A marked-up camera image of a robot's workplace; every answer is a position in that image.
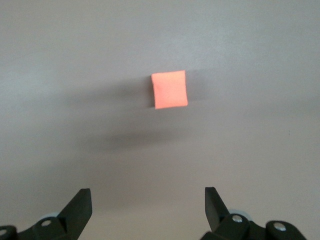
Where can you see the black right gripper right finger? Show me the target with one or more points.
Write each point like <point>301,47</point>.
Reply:
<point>215,212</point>

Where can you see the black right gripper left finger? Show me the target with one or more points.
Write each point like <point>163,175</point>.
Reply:
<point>72,215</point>

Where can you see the orange foam block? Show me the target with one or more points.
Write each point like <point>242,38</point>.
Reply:
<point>170,90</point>

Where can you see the brown table mat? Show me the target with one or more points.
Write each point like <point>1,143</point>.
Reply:
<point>75,62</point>

